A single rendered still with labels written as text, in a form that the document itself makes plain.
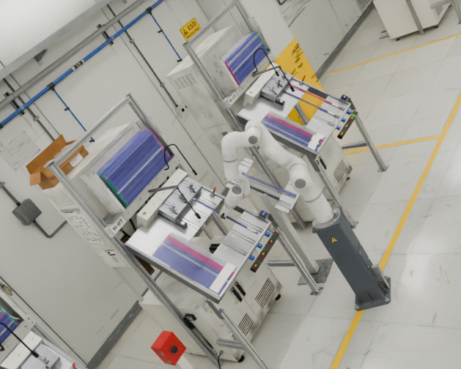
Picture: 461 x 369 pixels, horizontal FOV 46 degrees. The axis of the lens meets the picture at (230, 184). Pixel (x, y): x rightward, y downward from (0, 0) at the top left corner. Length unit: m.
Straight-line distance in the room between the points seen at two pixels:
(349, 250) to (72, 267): 2.55
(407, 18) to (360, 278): 4.50
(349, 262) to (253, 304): 0.86
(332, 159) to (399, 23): 3.07
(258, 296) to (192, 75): 1.78
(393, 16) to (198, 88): 3.74
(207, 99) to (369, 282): 1.91
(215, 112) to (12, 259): 2.04
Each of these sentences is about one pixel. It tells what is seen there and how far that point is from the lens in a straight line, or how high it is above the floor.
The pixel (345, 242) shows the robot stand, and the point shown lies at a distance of 3.49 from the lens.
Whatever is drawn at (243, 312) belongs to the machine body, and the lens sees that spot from 4.00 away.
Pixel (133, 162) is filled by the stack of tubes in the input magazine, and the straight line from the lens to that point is 3.60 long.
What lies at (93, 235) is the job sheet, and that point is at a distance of 3.77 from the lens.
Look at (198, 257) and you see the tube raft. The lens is 3.53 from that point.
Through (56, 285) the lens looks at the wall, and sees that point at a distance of 4.98.
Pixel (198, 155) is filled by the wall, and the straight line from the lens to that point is 5.97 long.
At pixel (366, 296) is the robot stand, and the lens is 3.80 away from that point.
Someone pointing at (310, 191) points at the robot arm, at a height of 0.96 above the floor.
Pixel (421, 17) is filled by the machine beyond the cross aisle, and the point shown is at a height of 0.21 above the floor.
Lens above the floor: 2.52
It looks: 23 degrees down
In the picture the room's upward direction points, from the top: 34 degrees counter-clockwise
